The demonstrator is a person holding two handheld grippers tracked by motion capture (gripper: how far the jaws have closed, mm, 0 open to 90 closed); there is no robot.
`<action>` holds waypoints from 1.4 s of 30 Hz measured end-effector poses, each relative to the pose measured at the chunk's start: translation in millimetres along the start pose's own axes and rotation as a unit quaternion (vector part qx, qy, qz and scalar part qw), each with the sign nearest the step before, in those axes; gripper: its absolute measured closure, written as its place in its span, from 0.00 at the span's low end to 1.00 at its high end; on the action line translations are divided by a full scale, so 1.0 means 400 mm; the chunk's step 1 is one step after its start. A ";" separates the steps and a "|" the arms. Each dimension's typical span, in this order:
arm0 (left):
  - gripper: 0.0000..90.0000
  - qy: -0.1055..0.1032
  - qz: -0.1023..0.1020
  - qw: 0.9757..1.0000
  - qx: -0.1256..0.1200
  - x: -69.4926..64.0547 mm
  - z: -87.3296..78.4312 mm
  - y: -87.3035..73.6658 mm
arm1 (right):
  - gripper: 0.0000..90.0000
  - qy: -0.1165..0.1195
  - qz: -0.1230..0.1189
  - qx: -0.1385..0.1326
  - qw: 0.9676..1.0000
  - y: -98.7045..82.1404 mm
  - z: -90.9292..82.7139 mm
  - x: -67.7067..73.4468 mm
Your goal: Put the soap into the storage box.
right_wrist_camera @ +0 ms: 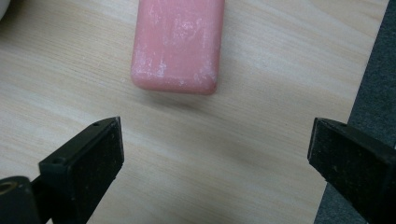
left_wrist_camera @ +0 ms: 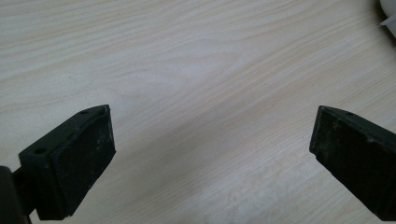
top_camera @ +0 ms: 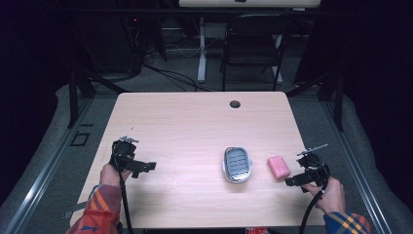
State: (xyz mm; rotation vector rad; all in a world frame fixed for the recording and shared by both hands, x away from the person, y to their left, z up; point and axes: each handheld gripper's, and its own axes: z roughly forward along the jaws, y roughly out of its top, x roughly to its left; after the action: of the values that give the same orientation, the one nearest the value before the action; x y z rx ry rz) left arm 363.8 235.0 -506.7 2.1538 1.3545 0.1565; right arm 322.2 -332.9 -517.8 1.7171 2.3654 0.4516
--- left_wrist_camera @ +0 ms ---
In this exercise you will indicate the white object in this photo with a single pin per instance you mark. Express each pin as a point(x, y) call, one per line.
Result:
point(389, 14)

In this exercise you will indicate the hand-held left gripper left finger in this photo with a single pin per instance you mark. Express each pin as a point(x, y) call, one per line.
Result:
point(74, 161)

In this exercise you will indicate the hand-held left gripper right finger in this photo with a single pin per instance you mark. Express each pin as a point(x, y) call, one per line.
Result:
point(358, 155)

